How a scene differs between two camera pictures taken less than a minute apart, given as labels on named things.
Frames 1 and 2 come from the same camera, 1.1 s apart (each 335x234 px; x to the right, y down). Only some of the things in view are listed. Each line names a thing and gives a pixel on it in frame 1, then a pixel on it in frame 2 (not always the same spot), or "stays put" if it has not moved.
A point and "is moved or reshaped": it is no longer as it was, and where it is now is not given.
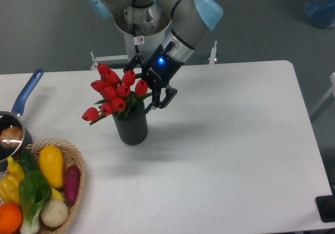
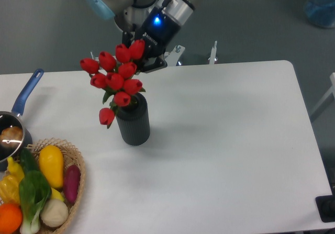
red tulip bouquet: (119, 97) is moved or reshaped
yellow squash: (51, 165) stays put
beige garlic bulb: (54, 213) stays put
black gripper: (158, 71) → (157, 32)
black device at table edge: (325, 205) stays put
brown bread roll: (11, 136) stays put
